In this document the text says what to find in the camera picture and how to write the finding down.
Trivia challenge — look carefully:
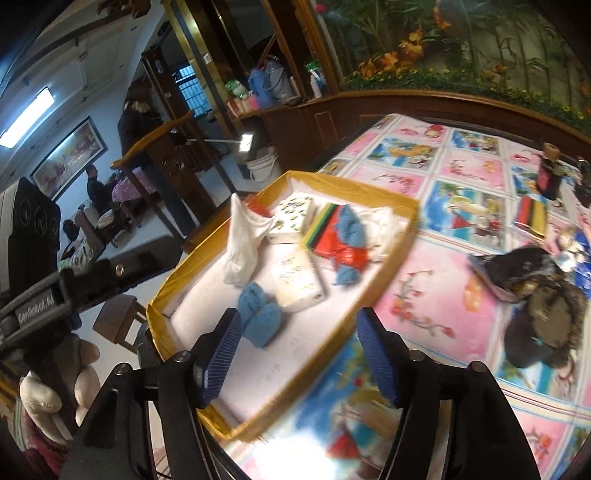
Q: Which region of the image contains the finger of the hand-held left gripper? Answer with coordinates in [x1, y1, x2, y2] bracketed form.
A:
[60, 236, 184, 315]

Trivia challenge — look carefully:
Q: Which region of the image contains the small white cloth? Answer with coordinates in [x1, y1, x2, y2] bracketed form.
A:
[369, 208, 399, 262]

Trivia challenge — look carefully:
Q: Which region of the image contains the blue cloth with orange wrap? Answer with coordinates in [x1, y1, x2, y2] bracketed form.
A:
[330, 205, 371, 288]

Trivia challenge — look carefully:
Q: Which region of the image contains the white bucket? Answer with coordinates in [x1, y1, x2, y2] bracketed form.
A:
[245, 148, 279, 184]

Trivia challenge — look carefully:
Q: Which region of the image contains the black hat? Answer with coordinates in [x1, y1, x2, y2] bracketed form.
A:
[505, 314, 561, 370]

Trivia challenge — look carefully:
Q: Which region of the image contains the flower landscape mural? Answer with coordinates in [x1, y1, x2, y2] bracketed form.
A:
[318, 0, 591, 121]

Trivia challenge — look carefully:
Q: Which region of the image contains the gold-edged white box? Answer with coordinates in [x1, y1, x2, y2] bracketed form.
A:
[147, 170, 420, 441]

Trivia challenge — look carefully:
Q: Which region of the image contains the ceiling light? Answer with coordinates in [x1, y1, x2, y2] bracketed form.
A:
[0, 88, 55, 149]

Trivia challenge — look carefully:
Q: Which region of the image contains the carved wooden chair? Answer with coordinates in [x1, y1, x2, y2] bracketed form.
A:
[111, 110, 223, 253]

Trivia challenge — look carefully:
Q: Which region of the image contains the plain white tissue pack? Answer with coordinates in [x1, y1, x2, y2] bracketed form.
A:
[272, 251, 326, 313]

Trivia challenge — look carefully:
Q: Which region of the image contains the black device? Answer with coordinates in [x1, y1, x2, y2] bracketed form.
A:
[573, 157, 591, 208]

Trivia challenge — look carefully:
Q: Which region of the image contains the light blue cloth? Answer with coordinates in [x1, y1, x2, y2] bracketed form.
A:
[238, 282, 282, 348]

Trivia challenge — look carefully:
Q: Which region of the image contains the multicoloured sheet pack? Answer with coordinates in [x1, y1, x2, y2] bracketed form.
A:
[300, 203, 345, 259]

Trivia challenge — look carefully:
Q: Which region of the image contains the wooden stool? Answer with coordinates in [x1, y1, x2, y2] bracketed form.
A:
[92, 294, 149, 354]

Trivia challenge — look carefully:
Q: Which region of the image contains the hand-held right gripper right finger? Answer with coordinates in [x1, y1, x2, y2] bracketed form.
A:
[356, 307, 541, 480]

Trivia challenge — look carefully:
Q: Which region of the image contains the person's left forearm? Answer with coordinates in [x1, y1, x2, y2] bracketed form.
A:
[9, 406, 79, 478]

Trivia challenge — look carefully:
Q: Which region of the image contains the white spray bottle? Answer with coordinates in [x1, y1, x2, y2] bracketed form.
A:
[307, 65, 325, 100]

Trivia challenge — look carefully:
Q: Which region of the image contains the grey thermos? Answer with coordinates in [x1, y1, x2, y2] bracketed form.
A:
[263, 58, 298, 105]

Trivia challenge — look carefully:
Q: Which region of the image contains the person's left hand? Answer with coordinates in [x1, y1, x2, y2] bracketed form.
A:
[18, 335, 100, 441]

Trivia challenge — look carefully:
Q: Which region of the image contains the lemon print tissue pack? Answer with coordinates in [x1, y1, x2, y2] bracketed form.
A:
[268, 196, 317, 244]

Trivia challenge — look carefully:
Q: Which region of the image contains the blue thermos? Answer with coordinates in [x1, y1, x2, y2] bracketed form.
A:
[248, 69, 271, 109]

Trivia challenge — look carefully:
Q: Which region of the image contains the black bottle with wooden cap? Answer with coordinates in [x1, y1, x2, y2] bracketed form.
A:
[536, 143, 563, 200]

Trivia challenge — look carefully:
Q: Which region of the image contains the pink covered dining table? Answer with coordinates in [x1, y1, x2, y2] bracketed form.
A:
[108, 167, 155, 207]

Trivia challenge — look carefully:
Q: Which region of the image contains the wooden sideboard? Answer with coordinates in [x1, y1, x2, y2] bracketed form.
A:
[231, 90, 591, 185]

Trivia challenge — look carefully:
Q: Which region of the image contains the framed wall picture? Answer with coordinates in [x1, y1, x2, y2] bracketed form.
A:
[30, 117, 109, 202]

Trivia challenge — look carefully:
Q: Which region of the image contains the large white cloth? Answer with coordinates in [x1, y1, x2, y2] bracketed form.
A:
[224, 194, 278, 284]

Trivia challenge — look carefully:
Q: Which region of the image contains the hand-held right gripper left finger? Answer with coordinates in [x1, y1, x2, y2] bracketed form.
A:
[59, 308, 243, 480]

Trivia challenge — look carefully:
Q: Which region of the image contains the striped cloth on table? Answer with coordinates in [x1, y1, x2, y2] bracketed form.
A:
[514, 196, 549, 239]

